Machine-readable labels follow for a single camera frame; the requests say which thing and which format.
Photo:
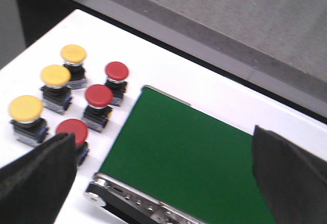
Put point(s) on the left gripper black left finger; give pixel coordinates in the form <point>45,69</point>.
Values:
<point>34,187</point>

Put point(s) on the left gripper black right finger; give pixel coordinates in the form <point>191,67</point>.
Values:
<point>292,180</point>

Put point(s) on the yellow mushroom push button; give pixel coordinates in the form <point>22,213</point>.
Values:
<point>56,95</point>
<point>28,125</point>
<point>73,56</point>

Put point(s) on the red mushroom push button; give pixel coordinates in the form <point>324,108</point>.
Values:
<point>97,112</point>
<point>80,130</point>
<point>116,73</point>

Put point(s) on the green conveyor belt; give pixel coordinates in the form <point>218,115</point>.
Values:
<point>230,191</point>

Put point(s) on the grey speckled stone counter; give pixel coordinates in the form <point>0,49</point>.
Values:
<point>284,41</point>

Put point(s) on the aluminium conveyor frame rail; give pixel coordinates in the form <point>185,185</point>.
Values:
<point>132,198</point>

